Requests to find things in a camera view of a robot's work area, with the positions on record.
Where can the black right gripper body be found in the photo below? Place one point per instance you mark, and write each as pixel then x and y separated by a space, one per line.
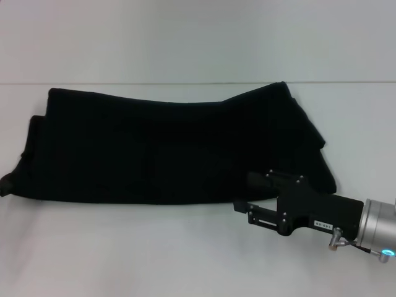
pixel 315 210

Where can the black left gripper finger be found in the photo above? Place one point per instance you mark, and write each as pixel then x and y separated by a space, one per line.
pixel 4 187

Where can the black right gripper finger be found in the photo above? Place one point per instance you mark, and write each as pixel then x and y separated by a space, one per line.
pixel 272 179
pixel 256 213

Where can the black shirt with FREE print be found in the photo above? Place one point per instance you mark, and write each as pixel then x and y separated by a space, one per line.
pixel 167 145

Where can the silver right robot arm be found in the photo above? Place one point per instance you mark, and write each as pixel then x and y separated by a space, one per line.
pixel 379 224

